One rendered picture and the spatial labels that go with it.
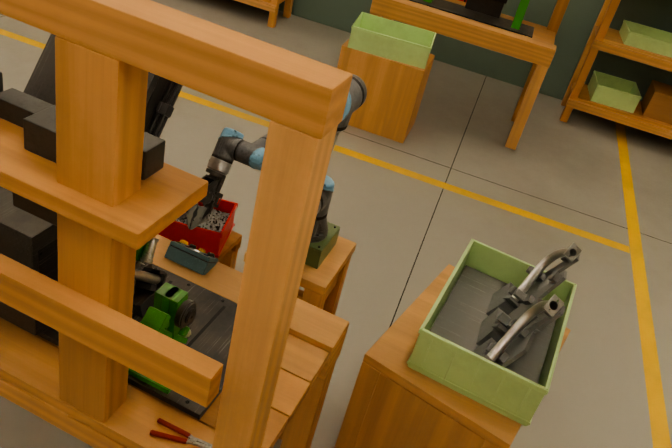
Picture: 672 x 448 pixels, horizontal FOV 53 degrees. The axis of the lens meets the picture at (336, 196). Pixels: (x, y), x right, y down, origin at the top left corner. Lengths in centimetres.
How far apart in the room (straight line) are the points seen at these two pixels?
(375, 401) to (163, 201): 120
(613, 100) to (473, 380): 491
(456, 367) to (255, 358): 94
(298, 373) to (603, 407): 208
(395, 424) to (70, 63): 158
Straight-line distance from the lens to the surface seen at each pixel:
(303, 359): 205
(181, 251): 225
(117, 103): 128
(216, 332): 205
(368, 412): 240
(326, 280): 239
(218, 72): 113
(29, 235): 182
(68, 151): 141
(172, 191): 145
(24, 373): 198
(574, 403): 367
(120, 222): 136
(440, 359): 220
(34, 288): 162
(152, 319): 174
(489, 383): 220
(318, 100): 105
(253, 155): 223
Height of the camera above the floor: 235
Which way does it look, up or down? 32 degrees down
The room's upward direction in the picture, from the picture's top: 14 degrees clockwise
